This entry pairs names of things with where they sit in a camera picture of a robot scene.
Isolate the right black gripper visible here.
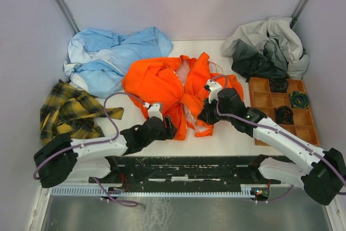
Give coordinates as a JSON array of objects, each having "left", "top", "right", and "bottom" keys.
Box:
[{"left": 197, "top": 95, "right": 234, "bottom": 126}]

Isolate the orange jacket pink lining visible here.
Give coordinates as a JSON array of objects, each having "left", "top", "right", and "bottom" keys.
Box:
[{"left": 122, "top": 52, "right": 244, "bottom": 141}]

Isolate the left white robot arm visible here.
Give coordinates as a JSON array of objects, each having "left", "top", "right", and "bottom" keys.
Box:
[{"left": 33, "top": 116, "right": 177, "bottom": 188}]

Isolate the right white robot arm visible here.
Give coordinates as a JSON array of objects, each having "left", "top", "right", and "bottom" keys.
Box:
[{"left": 198, "top": 82, "right": 345, "bottom": 206}]

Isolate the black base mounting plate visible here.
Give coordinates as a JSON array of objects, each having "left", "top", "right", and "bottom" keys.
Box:
[{"left": 99, "top": 156, "right": 280, "bottom": 193}]

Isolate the black rolled sock centre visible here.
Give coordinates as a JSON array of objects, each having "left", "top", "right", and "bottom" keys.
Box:
[{"left": 274, "top": 105, "right": 294, "bottom": 124}]

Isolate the black rolled sock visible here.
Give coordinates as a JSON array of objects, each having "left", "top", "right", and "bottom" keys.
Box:
[
  {"left": 274, "top": 105, "right": 294, "bottom": 124},
  {"left": 269, "top": 77, "right": 289, "bottom": 93}
]

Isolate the wooden compartment tray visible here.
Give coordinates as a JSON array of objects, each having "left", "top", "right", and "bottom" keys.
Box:
[{"left": 249, "top": 77, "right": 320, "bottom": 146}]

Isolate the grey crumpled garment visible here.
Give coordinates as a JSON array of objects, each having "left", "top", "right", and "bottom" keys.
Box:
[{"left": 221, "top": 17, "right": 310, "bottom": 80}]

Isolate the light blue garment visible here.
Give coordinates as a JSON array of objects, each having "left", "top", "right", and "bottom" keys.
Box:
[{"left": 63, "top": 27, "right": 174, "bottom": 98}]

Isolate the yellow black plaid shirt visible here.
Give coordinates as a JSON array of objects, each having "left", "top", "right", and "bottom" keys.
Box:
[{"left": 39, "top": 78, "right": 124, "bottom": 147}]

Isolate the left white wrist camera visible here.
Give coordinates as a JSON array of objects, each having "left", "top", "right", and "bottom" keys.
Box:
[{"left": 143, "top": 102, "right": 163, "bottom": 121}]

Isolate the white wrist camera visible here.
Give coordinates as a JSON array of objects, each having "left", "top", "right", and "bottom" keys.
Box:
[
  {"left": 143, "top": 102, "right": 163, "bottom": 121},
  {"left": 204, "top": 80, "right": 223, "bottom": 104}
]

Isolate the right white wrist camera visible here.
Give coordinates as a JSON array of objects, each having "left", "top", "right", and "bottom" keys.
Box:
[{"left": 204, "top": 80, "right": 223, "bottom": 104}]

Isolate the white slotted cable duct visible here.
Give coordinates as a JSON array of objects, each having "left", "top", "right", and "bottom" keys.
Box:
[{"left": 50, "top": 183, "right": 256, "bottom": 196}]

